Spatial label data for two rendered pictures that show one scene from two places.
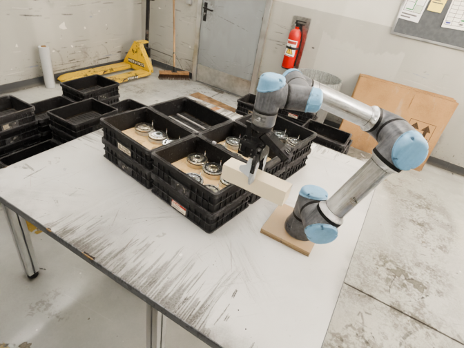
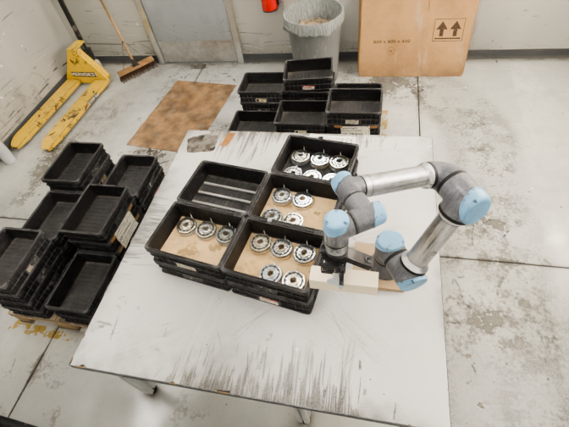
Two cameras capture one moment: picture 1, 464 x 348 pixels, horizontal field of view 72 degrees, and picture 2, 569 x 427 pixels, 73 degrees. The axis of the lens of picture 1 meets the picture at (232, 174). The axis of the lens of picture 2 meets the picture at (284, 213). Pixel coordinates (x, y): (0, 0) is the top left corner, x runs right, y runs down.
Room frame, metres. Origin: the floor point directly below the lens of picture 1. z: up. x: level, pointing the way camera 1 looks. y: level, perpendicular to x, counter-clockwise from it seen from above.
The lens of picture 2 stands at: (0.28, 0.13, 2.32)
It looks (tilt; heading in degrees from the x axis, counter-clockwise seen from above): 51 degrees down; 355
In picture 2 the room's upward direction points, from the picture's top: 11 degrees counter-clockwise
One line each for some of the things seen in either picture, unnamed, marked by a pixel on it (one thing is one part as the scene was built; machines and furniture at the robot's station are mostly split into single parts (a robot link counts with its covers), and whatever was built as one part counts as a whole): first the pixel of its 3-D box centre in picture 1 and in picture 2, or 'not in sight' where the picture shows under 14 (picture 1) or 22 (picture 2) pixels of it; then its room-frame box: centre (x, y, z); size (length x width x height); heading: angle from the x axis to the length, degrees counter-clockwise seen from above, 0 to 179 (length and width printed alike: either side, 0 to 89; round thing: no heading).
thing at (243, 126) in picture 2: not in sight; (256, 132); (2.87, 0.01, 0.26); 0.40 x 0.30 x 0.23; 66
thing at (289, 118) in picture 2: not in sight; (303, 129); (2.70, -0.35, 0.31); 0.40 x 0.30 x 0.34; 66
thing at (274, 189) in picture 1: (255, 181); (343, 280); (0.92, -0.09, 1.07); 0.24 x 0.06 x 0.06; 66
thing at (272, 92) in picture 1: (270, 93); (337, 229); (0.93, -0.07, 1.39); 0.09 x 0.08 x 0.11; 98
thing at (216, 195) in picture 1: (204, 163); (274, 252); (1.22, 0.13, 0.92); 0.40 x 0.30 x 0.02; 56
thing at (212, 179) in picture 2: (189, 122); (225, 193); (1.69, 0.30, 0.87); 0.40 x 0.30 x 0.11; 56
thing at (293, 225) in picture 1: (303, 220); (386, 260); (1.11, -0.35, 0.78); 0.15 x 0.15 x 0.10
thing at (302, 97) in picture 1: (300, 96); (363, 213); (0.96, -0.16, 1.38); 0.11 x 0.11 x 0.08; 8
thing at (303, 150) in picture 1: (273, 136); (316, 166); (1.72, -0.20, 0.87); 0.40 x 0.30 x 0.11; 56
